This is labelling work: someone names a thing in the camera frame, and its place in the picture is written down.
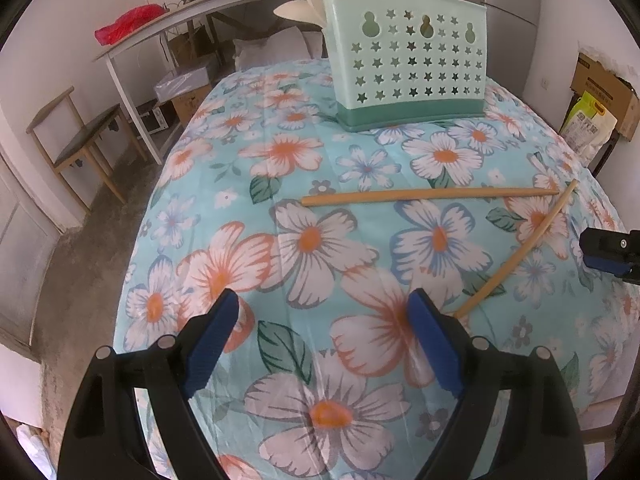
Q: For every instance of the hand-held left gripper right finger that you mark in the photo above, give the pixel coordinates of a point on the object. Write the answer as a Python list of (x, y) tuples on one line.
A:
[(435, 340)]

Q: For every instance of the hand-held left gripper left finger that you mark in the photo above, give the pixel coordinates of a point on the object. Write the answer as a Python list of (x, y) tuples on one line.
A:
[(215, 340)]

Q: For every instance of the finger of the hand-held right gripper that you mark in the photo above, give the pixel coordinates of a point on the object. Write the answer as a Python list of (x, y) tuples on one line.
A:
[(600, 260)]

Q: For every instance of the wooden chopstick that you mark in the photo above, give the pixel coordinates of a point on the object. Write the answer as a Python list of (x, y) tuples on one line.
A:
[(520, 247), (425, 195)]

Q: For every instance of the green perforated utensil holder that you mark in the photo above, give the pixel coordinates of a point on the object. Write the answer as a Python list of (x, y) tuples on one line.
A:
[(400, 60)]

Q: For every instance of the printed rice bag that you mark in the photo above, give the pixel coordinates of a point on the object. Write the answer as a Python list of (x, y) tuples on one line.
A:
[(587, 125)]

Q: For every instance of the large open cardboard box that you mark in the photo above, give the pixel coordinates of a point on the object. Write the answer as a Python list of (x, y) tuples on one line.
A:
[(607, 87)]

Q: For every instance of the floral blue blanket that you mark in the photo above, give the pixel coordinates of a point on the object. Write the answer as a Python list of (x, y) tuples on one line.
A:
[(325, 170)]

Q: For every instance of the white panel door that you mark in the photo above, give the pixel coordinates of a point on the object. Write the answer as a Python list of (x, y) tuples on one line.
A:
[(25, 260)]

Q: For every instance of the wooden chair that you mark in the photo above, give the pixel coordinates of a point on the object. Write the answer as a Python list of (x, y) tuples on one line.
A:
[(80, 135)]

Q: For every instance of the white refrigerator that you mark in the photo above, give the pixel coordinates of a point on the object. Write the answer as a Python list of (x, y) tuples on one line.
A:
[(510, 20)]

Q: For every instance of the silver wrapped box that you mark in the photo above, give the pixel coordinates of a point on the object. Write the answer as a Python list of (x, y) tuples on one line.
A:
[(182, 82)]

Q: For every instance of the white pillow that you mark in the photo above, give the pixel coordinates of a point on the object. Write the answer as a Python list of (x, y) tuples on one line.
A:
[(275, 47)]

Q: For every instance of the red plastic bag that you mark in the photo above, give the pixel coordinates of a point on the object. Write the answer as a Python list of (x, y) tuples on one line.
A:
[(127, 22)]

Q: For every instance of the white long table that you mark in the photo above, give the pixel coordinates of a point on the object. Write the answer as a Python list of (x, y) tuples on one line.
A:
[(200, 5)]

